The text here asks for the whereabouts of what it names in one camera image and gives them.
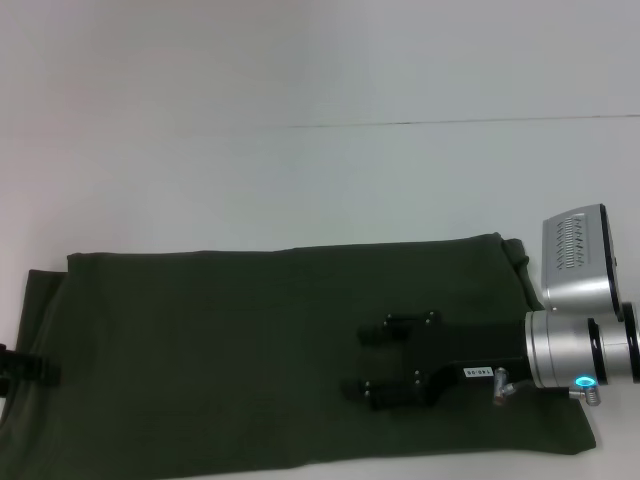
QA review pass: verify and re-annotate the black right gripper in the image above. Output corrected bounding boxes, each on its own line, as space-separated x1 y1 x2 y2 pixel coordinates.
340 309 532 412

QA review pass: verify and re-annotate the dark green FREE! t-shirt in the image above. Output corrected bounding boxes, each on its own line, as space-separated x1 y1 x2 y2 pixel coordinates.
0 230 599 480

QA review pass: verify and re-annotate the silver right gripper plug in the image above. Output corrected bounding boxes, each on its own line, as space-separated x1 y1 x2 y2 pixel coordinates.
491 367 515 402

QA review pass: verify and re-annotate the thin right arm cable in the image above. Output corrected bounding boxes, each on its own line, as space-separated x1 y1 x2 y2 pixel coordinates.
509 379 576 396

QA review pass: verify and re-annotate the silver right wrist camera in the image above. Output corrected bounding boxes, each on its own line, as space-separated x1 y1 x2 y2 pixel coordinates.
541 202 624 318

